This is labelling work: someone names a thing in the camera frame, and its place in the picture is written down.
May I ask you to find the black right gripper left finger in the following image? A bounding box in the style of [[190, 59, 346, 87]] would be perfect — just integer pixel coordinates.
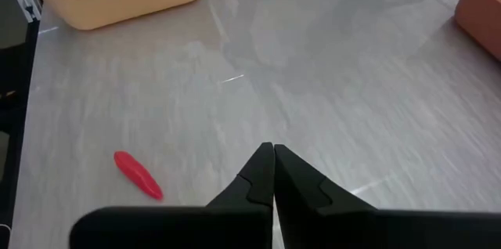
[[69, 142, 275, 249]]

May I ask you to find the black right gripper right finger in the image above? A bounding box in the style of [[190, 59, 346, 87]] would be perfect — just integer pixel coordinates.
[[273, 143, 501, 249]]

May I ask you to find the salmon plastic basket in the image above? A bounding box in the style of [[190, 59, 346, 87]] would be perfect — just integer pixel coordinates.
[[453, 0, 501, 62]]

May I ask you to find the red chili pepper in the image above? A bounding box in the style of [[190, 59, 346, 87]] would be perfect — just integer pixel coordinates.
[[113, 150, 164, 202]]

